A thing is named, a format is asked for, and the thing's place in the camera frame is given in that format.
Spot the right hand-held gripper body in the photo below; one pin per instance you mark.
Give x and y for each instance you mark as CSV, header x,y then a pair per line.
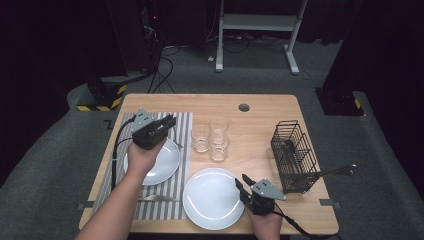
x,y
261,203

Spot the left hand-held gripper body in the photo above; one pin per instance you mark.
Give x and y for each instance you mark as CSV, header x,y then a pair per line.
x,y
146,135

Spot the white plate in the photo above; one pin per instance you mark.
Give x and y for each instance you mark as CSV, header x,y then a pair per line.
x,y
213,200
166,160

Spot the clear drinking glass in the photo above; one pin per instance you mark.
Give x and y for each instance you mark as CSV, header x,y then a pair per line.
x,y
219,151
200,140
218,126

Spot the metal table knife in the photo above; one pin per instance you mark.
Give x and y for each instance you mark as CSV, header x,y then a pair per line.
x,y
156,198

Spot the person's right hand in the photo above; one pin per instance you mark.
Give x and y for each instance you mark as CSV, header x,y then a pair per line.
x,y
268,226

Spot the person's left hand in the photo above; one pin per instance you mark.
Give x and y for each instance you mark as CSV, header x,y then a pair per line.
x,y
143,161

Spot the black yellow striped base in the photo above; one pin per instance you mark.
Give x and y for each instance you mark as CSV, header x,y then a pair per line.
x,y
103,96

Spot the grey tape strip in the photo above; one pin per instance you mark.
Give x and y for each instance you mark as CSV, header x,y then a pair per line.
x,y
330,202
83,206

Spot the grey table grommet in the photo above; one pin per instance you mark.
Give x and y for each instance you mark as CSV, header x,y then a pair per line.
x,y
244,107

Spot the small white plug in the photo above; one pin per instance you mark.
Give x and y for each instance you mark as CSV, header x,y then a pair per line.
x,y
210,59

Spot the grey striped placemat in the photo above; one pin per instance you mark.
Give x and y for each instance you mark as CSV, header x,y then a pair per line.
x,y
160,210

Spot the long metal utensil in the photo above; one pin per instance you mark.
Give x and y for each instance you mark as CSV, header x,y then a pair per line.
x,y
333,172

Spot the dark computer rack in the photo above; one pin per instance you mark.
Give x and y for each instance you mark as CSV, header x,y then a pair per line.
x,y
151,20

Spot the black base with yellow mark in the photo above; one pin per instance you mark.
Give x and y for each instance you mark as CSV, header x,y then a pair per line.
x,y
336,103

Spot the white metal stand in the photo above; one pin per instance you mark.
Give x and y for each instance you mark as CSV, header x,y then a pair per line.
x,y
256,22

